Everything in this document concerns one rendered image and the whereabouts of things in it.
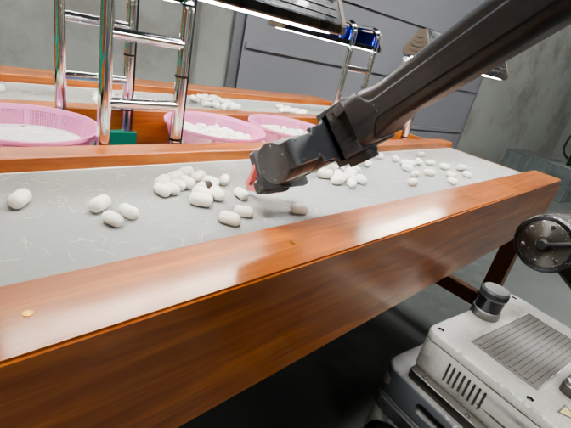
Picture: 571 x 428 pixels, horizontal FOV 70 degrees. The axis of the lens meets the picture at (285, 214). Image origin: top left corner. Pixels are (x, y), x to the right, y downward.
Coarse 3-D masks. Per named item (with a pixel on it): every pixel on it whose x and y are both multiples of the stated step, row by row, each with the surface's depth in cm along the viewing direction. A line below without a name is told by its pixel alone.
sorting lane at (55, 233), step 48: (0, 192) 56; (48, 192) 59; (96, 192) 62; (144, 192) 66; (288, 192) 80; (336, 192) 86; (384, 192) 94; (0, 240) 46; (48, 240) 48; (96, 240) 50; (144, 240) 52; (192, 240) 55
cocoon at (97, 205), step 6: (96, 198) 56; (102, 198) 56; (108, 198) 57; (90, 204) 55; (96, 204) 55; (102, 204) 56; (108, 204) 57; (90, 210) 56; (96, 210) 55; (102, 210) 56
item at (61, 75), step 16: (64, 0) 82; (128, 0) 91; (64, 16) 83; (80, 16) 85; (96, 16) 88; (128, 16) 92; (64, 32) 84; (64, 48) 86; (128, 48) 95; (64, 64) 87; (128, 64) 96; (64, 80) 88; (80, 80) 91; (96, 80) 93; (112, 80) 95; (128, 80) 98; (64, 96) 90; (128, 96) 99; (128, 112) 101; (128, 128) 103; (112, 144) 101
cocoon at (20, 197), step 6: (18, 192) 53; (24, 192) 53; (30, 192) 54; (12, 198) 52; (18, 198) 52; (24, 198) 53; (30, 198) 54; (12, 204) 52; (18, 204) 52; (24, 204) 53
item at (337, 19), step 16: (224, 0) 60; (240, 0) 61; (256, 0) 63; (272, 0) 66; (288, 0) 68; (304, 0) 71; (320, 0) 74; (336, 0) 78; (272, 16) 67; (288, 16) 69; (304, 16) 71; (320, 16) 74; (336, 16) 77; (336, 32) 78
